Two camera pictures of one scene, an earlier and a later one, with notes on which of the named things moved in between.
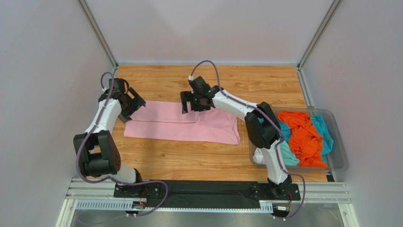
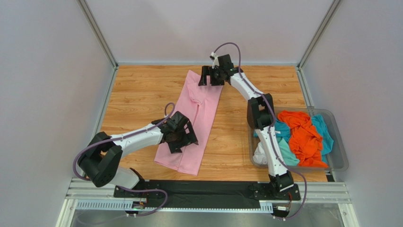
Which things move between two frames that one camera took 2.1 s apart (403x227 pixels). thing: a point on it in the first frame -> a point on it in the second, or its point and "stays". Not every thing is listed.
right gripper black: (191, 100) -> (211, 75)
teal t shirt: (326, 139) stays
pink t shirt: (163, 121) -> (198, 103)
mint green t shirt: (289, 158) stays
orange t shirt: (305, 142) stays
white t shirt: (258, 157) stays
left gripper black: (137, 101) -> (189, 137)
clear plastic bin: (311, 140) stays
